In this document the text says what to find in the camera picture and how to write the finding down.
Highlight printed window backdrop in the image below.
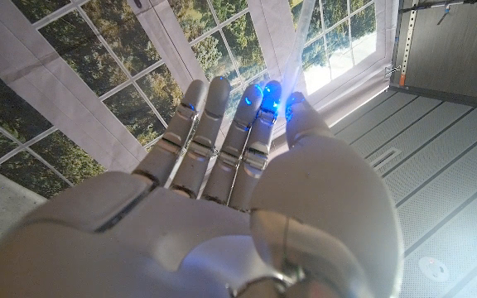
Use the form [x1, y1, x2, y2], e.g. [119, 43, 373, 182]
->
[0, 0, 401, 199]

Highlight round white ceiling sensor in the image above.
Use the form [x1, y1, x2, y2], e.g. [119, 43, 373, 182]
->
[418, 256, 451, 283]

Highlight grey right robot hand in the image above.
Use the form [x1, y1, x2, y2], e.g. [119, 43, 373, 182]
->
[0, 76, 405, 298]

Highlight perforated metal upright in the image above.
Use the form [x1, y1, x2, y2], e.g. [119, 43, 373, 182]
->
[392, 0, 421, 88]

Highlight clear plastic pipette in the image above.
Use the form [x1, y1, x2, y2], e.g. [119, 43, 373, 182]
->
[279, 0, 318, 104]

